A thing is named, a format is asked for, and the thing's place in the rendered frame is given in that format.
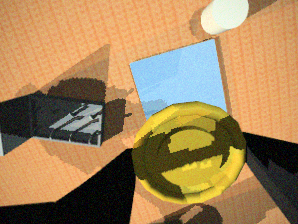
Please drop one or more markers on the yellow plate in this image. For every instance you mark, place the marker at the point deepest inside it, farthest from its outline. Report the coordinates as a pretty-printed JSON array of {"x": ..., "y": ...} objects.
[{"x": 189, "y": 152}]

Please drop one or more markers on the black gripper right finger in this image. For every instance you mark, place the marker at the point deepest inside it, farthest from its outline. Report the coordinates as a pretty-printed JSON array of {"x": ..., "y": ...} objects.
[{"x": 274, "y": 163}]

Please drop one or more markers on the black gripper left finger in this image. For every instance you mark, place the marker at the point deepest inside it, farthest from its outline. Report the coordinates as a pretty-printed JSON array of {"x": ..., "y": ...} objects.
[{"x": 105, "y": 198}]

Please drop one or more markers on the light blue square mat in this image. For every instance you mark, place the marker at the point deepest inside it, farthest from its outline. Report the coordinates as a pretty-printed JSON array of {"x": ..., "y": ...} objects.
[{"x": 185, "y": 75}]

